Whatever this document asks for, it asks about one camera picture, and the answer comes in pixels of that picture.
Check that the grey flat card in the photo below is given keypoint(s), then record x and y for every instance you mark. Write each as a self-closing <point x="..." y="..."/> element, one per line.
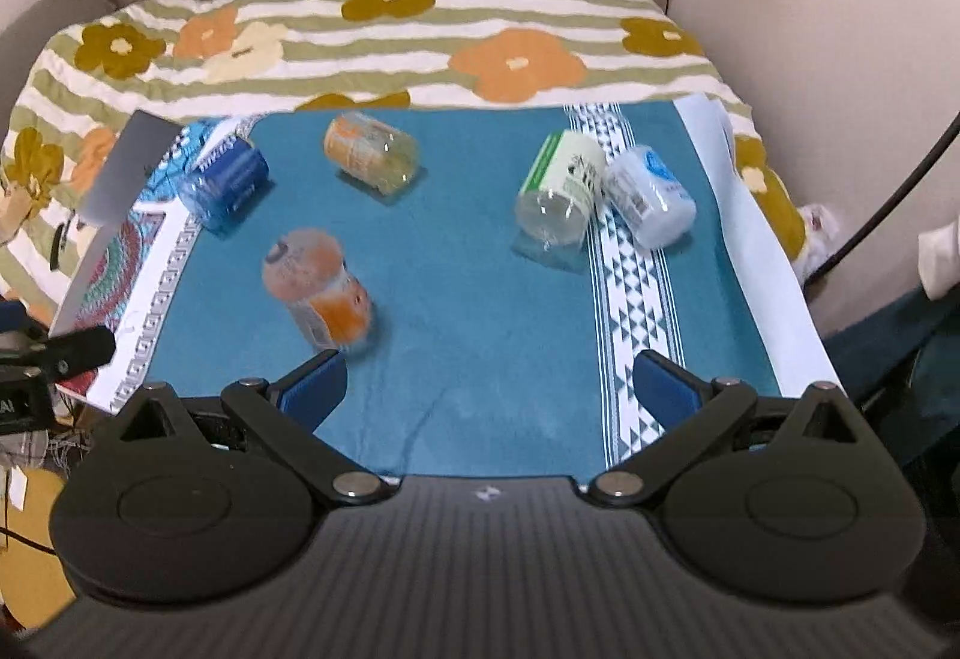
<point x="127" y="168"/>

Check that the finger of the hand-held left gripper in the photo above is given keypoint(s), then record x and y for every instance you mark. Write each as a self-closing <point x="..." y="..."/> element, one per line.
<point x="82" y="348"/>

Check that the orange yellow clear plastic cup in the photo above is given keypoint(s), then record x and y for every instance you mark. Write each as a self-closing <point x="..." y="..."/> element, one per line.
<point x="369" y="151"/>

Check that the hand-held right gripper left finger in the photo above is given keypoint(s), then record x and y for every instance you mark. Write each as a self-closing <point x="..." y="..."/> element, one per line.
<point x="319" y="383"/>

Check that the teal cloth with patterned band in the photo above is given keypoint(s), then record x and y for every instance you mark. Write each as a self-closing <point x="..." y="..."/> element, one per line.
<point x="465" y="299"/>

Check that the red green patterned cloth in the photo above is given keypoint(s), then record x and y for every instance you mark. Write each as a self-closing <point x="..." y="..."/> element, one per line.
<point x="112" y="277"/>

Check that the floral striped blanket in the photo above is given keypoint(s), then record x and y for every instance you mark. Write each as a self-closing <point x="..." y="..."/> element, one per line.
<point x="420" y="41"/>

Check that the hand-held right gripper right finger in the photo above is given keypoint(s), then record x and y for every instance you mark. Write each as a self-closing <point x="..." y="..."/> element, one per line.
<point x="664" y="388"/>

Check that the crumpled white plastic bag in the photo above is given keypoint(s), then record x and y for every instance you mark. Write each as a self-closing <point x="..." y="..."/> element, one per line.
<point x="817" y="239"/>

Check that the dark teal fabric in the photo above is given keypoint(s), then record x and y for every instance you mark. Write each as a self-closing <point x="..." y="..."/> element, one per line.
<point x="892" y="359"/>

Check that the green label clear plastic cup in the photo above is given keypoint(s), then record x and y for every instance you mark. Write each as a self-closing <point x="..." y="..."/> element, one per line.
<point x="561" y="187"/>

